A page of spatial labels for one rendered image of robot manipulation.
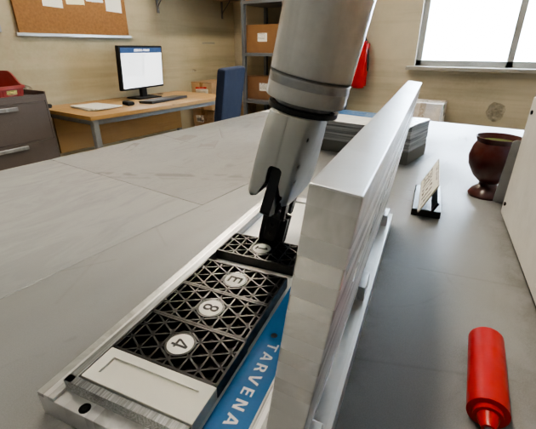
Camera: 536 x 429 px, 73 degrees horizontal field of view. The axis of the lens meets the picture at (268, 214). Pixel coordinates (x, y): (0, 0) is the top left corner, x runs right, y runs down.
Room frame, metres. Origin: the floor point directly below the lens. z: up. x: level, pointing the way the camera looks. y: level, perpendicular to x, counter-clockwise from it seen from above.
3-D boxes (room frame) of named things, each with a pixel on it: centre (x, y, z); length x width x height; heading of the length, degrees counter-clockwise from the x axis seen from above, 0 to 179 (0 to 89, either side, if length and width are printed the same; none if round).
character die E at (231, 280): (0.32, 0.03, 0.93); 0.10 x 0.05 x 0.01; 67
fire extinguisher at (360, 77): (3.83, -0.90, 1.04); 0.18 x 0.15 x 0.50; 56
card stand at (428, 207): (0.60, -0.28, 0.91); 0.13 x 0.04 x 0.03; 157
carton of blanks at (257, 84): (4.25, 0.00, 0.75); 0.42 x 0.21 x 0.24; 53
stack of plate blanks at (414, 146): (1.01, -0.21, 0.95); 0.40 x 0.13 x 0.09; 51
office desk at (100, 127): (3.15, 1.04, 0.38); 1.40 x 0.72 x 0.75; 146
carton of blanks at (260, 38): (4.25, 0.00, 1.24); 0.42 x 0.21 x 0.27; 55
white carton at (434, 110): (3.34, -1.38, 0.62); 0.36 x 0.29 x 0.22; 56
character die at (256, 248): (0.38, 0.01, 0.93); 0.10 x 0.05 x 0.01; 67
